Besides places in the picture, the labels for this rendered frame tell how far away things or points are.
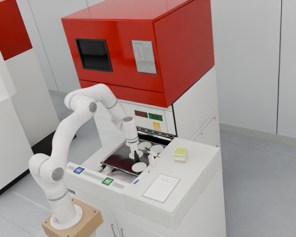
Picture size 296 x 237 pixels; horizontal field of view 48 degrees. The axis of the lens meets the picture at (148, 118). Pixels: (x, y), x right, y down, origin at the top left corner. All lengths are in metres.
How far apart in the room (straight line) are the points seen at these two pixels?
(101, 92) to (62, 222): 0.77
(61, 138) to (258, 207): 1.98
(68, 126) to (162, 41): 0.77
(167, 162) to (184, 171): 0.15
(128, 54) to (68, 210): 1.03
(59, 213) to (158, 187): 0.57
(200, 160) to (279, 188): 1.37
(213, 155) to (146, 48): 0.80
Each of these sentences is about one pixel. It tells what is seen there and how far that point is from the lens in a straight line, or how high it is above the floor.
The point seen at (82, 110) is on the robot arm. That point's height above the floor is 1.51.
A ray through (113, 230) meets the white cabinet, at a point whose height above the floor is 0.55.
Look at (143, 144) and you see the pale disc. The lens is 2.48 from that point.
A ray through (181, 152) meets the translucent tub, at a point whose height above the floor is 1.03.
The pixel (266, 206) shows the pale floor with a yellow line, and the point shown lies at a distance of 3.20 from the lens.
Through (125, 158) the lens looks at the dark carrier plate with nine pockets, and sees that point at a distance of 2.38.
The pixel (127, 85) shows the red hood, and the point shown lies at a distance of 2.33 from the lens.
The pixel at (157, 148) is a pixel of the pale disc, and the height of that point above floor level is 0.90.
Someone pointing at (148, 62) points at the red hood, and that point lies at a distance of 2.12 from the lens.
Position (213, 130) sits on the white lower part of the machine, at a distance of 2.97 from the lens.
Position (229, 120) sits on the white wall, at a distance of 4.02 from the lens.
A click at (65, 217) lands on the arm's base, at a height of 0.96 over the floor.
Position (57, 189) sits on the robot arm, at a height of 1.16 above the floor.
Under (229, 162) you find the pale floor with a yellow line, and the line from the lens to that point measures 3.64.
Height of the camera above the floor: 2.30
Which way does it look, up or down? 30 degrees down
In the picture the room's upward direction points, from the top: 11 degrees counter-clockwise
